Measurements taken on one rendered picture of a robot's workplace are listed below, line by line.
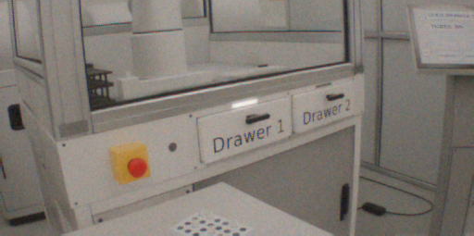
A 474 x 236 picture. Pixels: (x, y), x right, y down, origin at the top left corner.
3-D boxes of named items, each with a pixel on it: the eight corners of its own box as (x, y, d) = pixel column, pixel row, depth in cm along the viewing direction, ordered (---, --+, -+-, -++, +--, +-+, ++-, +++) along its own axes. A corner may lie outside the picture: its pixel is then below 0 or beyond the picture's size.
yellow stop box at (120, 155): (153, 178, 75) (148, 144, 74) (121, 187, 71) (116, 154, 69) (143, 170, 79) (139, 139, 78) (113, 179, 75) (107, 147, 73)
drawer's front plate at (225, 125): (291, 136, 104) (290, 97, 102) (205, 164, 87) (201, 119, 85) (286, 134, 105) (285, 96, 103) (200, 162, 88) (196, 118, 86)
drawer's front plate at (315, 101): (354, 114, 123) (355, 81, 120) (296, 133, 106) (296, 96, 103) (350, 113, 124) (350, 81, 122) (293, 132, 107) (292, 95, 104)
